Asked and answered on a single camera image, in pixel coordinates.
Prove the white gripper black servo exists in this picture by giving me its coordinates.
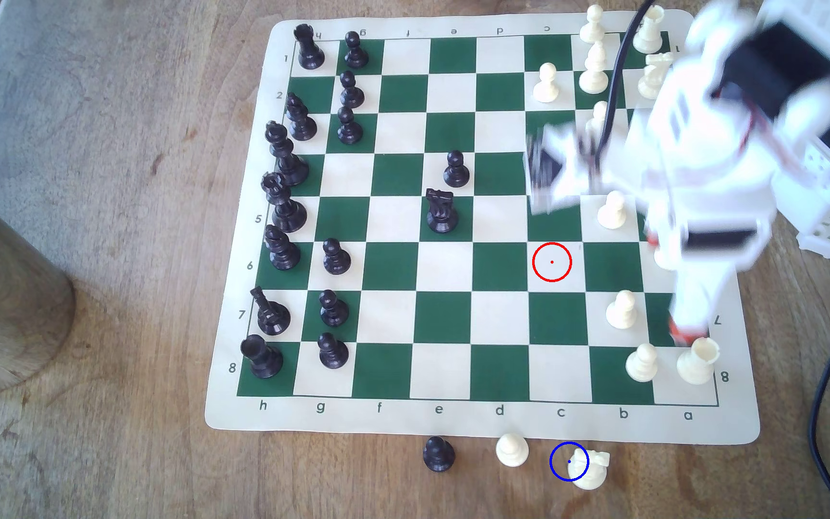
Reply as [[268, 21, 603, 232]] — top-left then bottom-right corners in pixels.
[[638, 79, 776, 346]]

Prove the white knight chess piece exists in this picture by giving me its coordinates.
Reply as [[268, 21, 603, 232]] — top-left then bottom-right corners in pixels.
[[570, 448, 611, 491], [637, 52, 673, 100]]

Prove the white pawn chess piece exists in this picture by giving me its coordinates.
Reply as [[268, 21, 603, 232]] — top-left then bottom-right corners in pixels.
[[597, 190, 628, 231], [578, 5, 607, 44], [496, 432, 530, 468], [586, 101, 612, 138], [625, 343, 659, 383], [533, 62, 561, 103], [605, 290, 638, 331]]

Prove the white rook chess piece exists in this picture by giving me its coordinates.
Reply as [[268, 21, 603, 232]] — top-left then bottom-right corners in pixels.
[[633, 6, 667, 55], [676, 336, 720, 386]]

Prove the white bishop chess piece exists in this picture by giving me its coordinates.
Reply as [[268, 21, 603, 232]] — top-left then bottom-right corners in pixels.
[[578, 40, 610, 95]]

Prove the green and white chess mat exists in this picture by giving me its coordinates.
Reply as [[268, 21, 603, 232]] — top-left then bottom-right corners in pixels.
[[205, 16, 760, 445]]

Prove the black pawn chess piece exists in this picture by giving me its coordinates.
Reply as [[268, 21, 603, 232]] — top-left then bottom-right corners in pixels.
[[322, 238, 353, 276], [422, 436, 456, 473], [443, 150, 471, 189], [317, 332, 350, 370], [343, 31, 370, 70], [337, 106, 364, 145], [318, 290, 350, 328], [339, 71, 366, 110]]

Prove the black knight chess piece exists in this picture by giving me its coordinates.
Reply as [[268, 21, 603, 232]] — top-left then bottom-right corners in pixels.
[[251, 285, 292, 337], [425, 188, 459, 234]]

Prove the black bishop chess piece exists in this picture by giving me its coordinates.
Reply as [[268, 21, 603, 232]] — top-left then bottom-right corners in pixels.
[[264, 224, 302, 272]]

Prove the black rook chess piece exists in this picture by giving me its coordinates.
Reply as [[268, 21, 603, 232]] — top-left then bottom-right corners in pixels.
[[240, 334, 285, 380], [295, 23, 326, 71]]

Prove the black queen h5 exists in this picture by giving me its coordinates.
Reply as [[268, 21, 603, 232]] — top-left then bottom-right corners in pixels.
[[261, 172, 308, 233]]

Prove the black king h4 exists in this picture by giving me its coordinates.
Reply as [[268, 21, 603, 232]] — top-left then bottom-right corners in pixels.
[[265, 120, 310, 187]]

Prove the black bishop h3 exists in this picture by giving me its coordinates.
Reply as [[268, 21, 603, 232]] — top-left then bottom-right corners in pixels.
[[284, 92, 318, 142]]

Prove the large wooden cylinder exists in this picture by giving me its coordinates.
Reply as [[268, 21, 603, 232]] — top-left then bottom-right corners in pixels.
[[0, 176, 77, 394]]

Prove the black camera cable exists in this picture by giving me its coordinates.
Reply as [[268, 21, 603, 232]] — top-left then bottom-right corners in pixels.
[[594, 0, 657, 170]]

